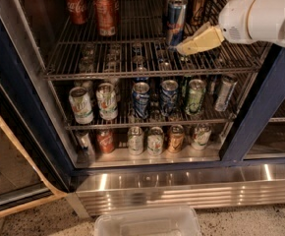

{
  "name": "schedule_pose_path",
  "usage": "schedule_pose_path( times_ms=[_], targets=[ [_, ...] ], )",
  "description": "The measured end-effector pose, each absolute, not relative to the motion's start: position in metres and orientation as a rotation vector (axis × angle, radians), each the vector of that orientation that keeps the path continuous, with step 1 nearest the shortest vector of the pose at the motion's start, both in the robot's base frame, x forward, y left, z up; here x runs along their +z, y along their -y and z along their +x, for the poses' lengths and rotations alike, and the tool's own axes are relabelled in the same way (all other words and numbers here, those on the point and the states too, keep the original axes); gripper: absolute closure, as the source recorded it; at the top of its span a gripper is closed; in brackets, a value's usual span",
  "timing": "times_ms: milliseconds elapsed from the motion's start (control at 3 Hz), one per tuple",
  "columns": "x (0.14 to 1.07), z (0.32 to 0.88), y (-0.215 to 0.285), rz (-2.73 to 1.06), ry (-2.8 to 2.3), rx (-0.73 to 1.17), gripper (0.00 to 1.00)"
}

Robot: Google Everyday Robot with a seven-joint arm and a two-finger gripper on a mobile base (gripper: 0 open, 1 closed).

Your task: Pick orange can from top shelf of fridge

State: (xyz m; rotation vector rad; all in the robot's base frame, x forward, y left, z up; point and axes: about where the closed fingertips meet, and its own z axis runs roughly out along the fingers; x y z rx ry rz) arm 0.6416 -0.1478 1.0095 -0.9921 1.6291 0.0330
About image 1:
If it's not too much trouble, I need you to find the orange soda can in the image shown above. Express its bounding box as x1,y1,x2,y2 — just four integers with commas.
189,0,206,26

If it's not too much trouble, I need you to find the silver slim can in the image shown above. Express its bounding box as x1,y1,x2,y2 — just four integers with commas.
214,74,238,112

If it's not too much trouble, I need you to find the stainless steel commercial fridge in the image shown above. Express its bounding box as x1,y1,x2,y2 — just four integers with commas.
0,0,285,217

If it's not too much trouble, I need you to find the red front soda can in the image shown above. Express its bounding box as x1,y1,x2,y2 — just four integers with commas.
94,0,116,36

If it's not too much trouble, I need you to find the top wire shelf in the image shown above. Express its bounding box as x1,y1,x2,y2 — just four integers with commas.
44,0,270,81

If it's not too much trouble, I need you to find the blue pepsi can right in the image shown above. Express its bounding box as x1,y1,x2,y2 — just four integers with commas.
160,80,179,116

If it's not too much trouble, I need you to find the blue red bull can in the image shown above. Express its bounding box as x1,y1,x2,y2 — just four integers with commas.
166,0,187,48

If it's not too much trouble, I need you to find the green soda can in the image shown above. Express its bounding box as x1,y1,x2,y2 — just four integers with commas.
185,79,206,115

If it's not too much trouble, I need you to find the red coca-cola can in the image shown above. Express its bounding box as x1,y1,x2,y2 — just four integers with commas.
66,0,87,25

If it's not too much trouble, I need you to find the white green can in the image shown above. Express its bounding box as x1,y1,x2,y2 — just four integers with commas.
96,83,118,120
147,127,164,156
69,87,93,124
128,126,143,155

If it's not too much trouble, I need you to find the orange can bottom shelf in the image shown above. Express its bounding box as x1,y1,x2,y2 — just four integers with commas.
168,125,185,153

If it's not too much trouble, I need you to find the blue pepsi can left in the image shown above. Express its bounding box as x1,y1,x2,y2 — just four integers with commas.
132,82,150,119

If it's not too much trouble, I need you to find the white can bottom right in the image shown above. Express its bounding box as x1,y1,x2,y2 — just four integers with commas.
191,124,211,150

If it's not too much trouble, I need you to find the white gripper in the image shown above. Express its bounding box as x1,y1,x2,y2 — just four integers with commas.
176,0,256,55

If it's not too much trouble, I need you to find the open glass fridge door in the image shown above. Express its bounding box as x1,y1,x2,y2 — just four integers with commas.
0,87,66,218

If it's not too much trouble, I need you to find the blue pepsi can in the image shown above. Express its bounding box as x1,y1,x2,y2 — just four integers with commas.
160,80,179,116
132,82,150,119

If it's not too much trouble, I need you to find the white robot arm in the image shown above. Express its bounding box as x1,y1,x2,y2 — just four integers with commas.
176,0,285,55

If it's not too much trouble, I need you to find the white green can left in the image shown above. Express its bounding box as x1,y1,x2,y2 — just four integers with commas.
69,87,93,124

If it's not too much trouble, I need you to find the wire shelf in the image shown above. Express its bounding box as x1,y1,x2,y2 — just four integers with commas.
44,0,270,81
52,72,259,132

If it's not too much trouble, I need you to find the silver can bottom left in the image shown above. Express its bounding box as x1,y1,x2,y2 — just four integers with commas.
75,130,94,155

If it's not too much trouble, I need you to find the red can bottom shelf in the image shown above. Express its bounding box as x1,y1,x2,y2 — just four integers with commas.
96,129,115,153

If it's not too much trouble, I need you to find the clear plastic bin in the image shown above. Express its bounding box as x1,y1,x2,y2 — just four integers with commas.
94,206,202,236

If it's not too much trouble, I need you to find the middle wire shelf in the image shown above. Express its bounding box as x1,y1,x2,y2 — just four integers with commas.
52,72,259,132

